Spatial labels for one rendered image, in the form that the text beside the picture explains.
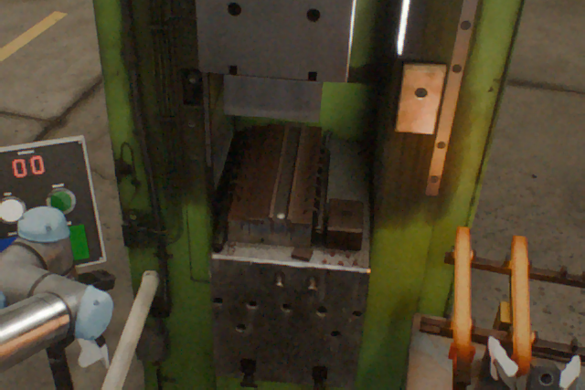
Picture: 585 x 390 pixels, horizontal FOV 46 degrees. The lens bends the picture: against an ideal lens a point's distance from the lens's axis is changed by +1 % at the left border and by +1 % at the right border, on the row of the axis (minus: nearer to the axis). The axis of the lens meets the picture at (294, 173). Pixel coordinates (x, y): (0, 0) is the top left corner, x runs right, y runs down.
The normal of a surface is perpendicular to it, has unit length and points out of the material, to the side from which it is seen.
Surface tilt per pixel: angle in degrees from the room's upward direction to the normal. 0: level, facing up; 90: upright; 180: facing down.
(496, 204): 0
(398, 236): 90
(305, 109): 90
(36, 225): 0
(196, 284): 90
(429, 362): 0
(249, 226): 90
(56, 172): 60
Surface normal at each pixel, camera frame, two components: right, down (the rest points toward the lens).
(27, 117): 0.04, -0.80
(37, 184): 0.31, 0.09
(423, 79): -0.09, 0.59
